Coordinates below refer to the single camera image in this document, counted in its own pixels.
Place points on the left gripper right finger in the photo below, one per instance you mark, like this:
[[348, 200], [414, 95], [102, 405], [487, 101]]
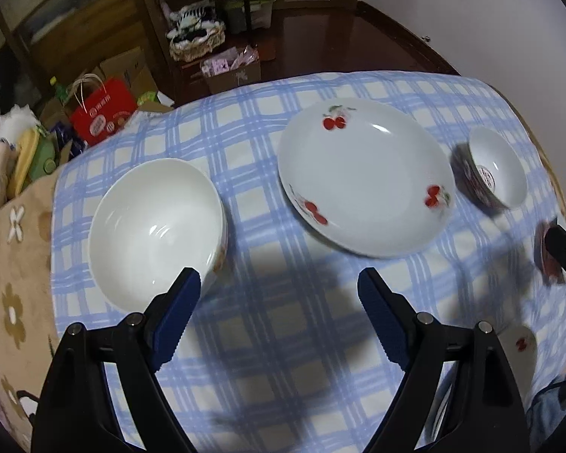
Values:
[[484, 412]]

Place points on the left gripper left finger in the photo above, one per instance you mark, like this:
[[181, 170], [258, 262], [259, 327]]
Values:
[[76, 413]]

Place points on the red patterned bowl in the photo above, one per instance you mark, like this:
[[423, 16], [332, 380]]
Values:
[[492, 171], [550, 269]]

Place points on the white bowl orange label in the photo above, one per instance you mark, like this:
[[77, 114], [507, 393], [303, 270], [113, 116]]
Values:
[[159, 218]]

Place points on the large cherry plate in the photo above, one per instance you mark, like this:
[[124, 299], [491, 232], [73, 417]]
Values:
[[520, 347]]

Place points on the blue checked blanket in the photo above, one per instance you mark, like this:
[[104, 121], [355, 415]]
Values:
[[279, 355]]

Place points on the red paper gift bag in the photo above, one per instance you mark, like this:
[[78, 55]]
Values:
[[103, 107]]

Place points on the cardboard box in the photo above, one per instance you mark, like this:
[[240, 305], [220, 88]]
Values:
[[132, 69]]

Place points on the wooden wardrobe cabinet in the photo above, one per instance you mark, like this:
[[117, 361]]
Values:
[[43, 39]]

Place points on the wicker basket with items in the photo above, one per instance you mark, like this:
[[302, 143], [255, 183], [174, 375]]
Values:
[[194, 31]]

